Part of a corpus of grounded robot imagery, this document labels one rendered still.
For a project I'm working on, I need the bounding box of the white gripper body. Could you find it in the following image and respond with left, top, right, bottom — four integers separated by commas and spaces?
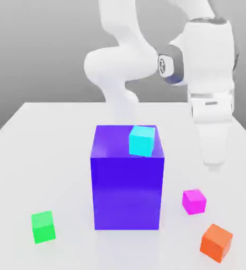
198, 123, 230, 167

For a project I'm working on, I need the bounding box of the small magenta cube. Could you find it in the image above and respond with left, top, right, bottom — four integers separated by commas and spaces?
182, 189, 207, 216

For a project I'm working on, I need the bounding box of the small cyan cube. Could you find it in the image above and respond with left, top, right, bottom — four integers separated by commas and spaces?
128, 125, 156, 158

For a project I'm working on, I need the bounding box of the small orange cube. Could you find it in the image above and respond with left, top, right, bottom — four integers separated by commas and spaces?
199, 223, 234, 264

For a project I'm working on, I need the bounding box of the small green cube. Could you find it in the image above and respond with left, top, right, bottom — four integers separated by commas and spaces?
31, 210, 57, 245

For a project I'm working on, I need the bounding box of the large blue box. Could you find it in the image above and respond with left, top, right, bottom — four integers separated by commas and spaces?
90, 124, 165, 231

